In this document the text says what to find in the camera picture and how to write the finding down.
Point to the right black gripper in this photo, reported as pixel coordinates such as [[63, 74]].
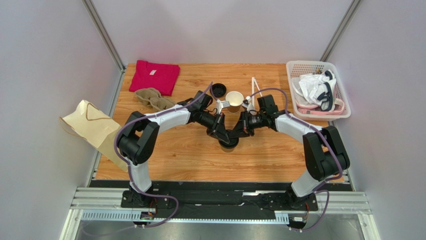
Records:
[[242, 126]]

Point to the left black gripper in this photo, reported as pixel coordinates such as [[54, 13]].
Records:
[[218, 131]]

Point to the black cup lid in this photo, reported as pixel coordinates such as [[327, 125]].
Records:
[[231, 141], [218, 90]]

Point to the brown paper cup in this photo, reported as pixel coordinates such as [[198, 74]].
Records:
[[227, 148], [235, 100]]

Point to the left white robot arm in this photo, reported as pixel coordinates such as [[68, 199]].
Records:
[[135, 141]]

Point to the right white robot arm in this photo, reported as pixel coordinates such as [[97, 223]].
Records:
[[324, 152]]

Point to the pulp cup carrier tray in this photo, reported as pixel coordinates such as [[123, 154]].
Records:
[[151, 97]]

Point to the folded red cloth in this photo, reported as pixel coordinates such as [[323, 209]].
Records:
[[161, 77]]

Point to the white plastic basket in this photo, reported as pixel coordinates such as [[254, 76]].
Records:
[[296, 68]]

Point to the white crumpled garment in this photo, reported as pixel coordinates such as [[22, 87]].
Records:
[[315, 90]]

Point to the brown paper bag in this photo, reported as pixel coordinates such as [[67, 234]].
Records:
[[97, 128]]

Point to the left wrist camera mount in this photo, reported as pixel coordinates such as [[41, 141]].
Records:
[[220, 105]]

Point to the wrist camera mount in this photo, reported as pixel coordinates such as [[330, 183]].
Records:
[[220, 105], [249, 106]]

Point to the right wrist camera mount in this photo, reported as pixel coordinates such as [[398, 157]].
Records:
[[249, 106]]

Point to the pink strap item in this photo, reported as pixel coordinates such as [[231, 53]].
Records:
[[337, 109]]

